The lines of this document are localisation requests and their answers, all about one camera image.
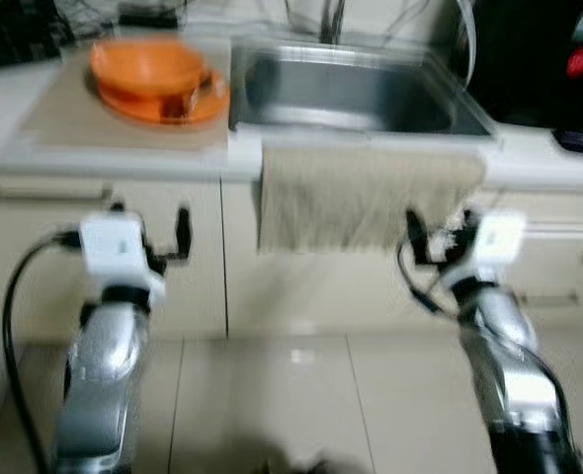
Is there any beige hanging towel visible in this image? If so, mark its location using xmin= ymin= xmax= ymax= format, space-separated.
xmin=257 ymin=146 xmax=487 ymax=256

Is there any silver drawer handle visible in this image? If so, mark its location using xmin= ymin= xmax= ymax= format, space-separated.
xmin=514 ymin=290 xmax=581 ymax=307

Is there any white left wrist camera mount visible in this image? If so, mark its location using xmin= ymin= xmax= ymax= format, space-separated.
xmin=79 ymin=212 xmax=166 ymax=299

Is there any silver cabinet bar handle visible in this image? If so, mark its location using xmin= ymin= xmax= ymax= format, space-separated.
xmin=0 ymin=183 xmax=115 ymax=206

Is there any white appliance cable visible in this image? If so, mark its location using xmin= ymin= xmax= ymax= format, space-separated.
xmin=455 ymin=0 xmax=478 ymax=92

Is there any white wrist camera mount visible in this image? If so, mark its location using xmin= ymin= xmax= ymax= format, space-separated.
xmin=79 ymin=212 xmax=166 ymax=299
xmin=459 ymin=210 xmax=527 ymax=287

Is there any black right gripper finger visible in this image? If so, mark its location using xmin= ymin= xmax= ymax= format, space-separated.
xmin=406 ymin=209 xmax=429 ymax=266

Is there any orange plate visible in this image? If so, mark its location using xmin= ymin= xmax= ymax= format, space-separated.
xmin=94 ymin=71 xmax=231 ymax=127

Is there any stainless steel sink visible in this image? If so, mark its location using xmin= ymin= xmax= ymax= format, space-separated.
xmin=230 ymin=38 xmax=497 ymax=139

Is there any metal faucet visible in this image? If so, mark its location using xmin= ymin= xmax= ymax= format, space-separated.
xmin=316 ymin=0 xmax=350 ymax=45

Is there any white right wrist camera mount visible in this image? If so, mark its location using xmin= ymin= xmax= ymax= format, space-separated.
xmin=459 ymin=210 xmax=527 ymax=287

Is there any black countertop appliance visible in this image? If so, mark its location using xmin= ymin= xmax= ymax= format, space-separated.
xmin=464 ymin=0 xmax=583 ymax=159

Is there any orange bowl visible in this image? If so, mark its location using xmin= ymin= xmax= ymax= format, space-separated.
xmin=89 ymin=38 xmax=213 ymax=105

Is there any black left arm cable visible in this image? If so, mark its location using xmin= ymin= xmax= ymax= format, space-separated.
xmin=2 ymin=230 xmax=85 ymax=474

